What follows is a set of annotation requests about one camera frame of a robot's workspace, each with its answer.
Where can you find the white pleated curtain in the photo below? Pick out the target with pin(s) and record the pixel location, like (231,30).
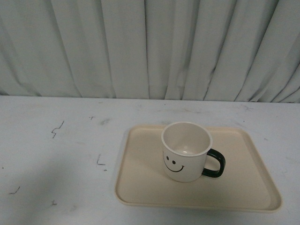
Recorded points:
(211,50)

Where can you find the beige plastic tray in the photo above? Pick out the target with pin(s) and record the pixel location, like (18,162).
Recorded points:
(245,185)

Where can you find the white smiley mug black handle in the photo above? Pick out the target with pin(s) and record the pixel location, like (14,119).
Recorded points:
(185,149)

